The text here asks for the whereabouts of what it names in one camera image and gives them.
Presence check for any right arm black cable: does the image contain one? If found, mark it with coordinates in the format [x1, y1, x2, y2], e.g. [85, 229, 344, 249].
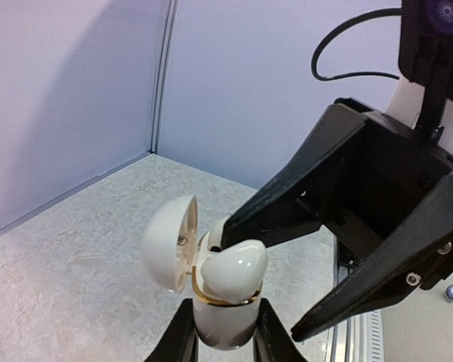
[311, 7, 403, 82]

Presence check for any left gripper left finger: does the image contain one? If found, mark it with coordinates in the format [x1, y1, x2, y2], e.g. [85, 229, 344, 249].
[144, 299, 199, 362]

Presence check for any white charging case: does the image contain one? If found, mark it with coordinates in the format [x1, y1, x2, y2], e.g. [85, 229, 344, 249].
[140, 195, 268, 351]

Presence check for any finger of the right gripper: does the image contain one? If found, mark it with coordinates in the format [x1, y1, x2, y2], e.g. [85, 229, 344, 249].
[220, 105, 366, 249]
[291, 173, 453, 342]

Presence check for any white stem earbud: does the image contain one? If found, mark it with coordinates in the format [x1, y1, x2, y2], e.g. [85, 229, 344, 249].
[198, 240, 268, 304]
[208, 216, 229, 252]

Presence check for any left aluminium corner post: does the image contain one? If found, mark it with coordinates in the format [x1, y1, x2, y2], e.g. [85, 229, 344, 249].
[148, 0, 179, 154]

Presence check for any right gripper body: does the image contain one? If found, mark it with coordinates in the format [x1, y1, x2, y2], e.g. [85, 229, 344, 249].
[297, 97, 453, 291]

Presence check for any aluminium front rail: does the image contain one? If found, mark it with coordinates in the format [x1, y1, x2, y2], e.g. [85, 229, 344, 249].
[325, 238, 385, 361]

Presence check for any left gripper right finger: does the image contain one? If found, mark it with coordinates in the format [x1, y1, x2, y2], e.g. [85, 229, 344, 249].
[253, 298, 306, 362]

